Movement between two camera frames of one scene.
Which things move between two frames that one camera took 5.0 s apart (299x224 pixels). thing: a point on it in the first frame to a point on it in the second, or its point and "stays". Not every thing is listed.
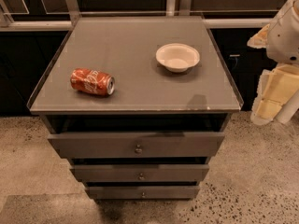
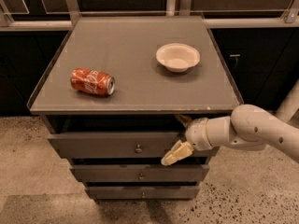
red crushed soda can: x=86 y=80 stays
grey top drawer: x=166 y=144 stays
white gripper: x=284 y=36 to x=196 y=134
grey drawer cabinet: x=136 y=105 stays
